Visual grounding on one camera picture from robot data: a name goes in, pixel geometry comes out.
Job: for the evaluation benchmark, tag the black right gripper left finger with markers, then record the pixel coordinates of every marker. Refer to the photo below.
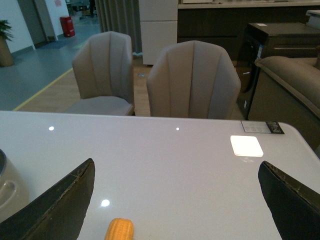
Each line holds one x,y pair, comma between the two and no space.
58,213

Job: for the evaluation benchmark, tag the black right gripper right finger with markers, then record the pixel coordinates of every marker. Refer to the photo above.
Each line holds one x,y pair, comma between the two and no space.
295,208

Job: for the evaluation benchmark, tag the yellow corn cob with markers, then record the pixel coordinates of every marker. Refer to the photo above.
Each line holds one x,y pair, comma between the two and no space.
120,229

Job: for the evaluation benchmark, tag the beige electric cooking pot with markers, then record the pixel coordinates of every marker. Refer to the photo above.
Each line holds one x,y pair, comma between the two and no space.
14,192

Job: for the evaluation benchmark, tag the table label sticker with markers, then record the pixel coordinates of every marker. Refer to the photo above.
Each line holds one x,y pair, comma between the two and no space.
266,127

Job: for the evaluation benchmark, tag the beige sofa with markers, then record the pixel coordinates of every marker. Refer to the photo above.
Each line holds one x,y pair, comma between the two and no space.
290,94

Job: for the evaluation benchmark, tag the left beige upholstered chair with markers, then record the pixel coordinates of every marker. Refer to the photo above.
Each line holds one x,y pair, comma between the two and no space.
103,70

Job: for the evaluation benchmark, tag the beige upholstered chair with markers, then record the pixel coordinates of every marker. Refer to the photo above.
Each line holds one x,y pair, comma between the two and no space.
193,79
103,70

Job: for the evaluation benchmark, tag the green potted plant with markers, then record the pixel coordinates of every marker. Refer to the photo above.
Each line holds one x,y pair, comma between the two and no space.
6,58

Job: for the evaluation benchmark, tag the right beige upholstered chair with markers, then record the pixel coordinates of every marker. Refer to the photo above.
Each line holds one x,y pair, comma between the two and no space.
193,79

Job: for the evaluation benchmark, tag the black appliance box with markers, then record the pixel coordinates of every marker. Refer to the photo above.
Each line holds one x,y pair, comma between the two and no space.
270,45

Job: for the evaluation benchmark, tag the red bin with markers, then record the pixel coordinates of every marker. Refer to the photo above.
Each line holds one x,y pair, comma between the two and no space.
67,26

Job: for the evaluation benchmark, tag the dark kitchen counter cabinet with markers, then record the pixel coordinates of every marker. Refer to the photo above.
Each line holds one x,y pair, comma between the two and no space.
225,26

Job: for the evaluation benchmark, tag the grey curtain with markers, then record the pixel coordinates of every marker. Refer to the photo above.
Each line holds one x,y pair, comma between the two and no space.
122,16

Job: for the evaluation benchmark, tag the white tall cabinet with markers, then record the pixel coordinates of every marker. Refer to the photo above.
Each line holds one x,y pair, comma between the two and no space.
158,27

